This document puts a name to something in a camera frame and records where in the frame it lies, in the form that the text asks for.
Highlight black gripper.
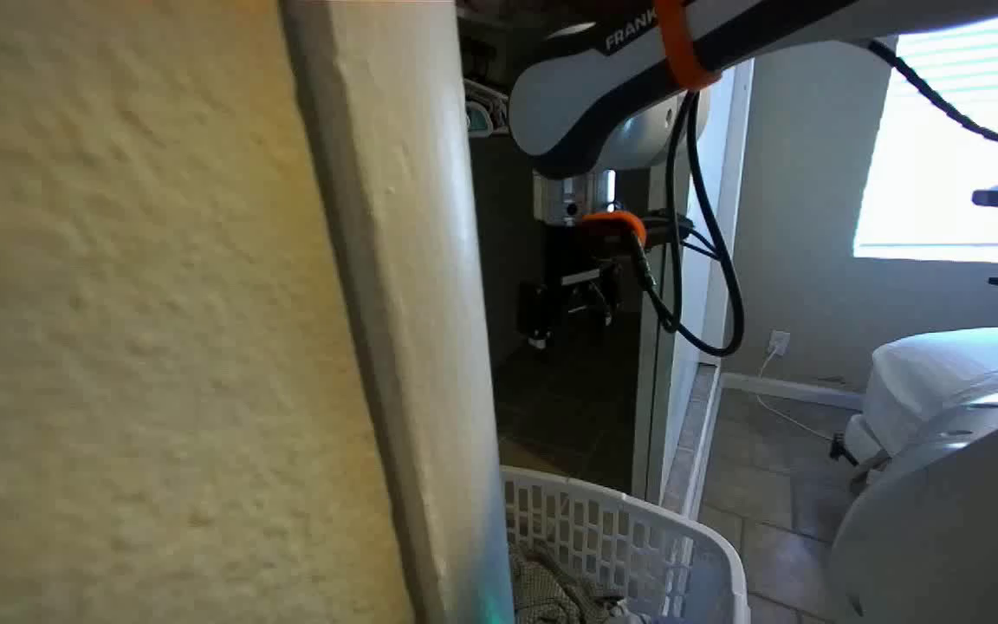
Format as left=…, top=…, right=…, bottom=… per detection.
left=524, top=217, right=650, bottom=353

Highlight white closet door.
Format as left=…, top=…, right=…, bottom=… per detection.
left=636, top=59, right=759, bottom=512

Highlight white door jamb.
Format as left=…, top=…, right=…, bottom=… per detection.
left=277, top=0, right=520, bottom=624

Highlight white clothes hanger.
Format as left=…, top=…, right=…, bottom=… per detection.
left=465, top=81, right=518, bottom=143

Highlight white plastic laundry basket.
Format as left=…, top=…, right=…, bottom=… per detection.
left=501, top=463, right=752, bottom=624

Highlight white room baseboard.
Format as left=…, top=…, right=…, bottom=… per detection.
left=722, top=366, right=870, bottom=412

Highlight grey crumpled clothes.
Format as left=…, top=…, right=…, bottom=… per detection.
left=509, top=546, right=652, bottom=624

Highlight white window blinds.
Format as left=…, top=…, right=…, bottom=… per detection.
left=851, top=0, right=998, bottom=262

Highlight small orange wrist strap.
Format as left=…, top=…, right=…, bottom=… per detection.
left=577, top=209, right=652, bottom=253

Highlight black looped gripper cable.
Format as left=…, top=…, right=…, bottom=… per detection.
left=636, top=91, right=748, bottom=361

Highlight white power cord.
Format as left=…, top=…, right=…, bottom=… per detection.
left=748, top=343, right=840, bottom=442

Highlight wide orange cable strap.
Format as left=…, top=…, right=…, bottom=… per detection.
left=652, top=0, right=725, bottom=93

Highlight long black robot cable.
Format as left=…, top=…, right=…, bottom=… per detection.
left=863, top=39, right=998, bottom=149

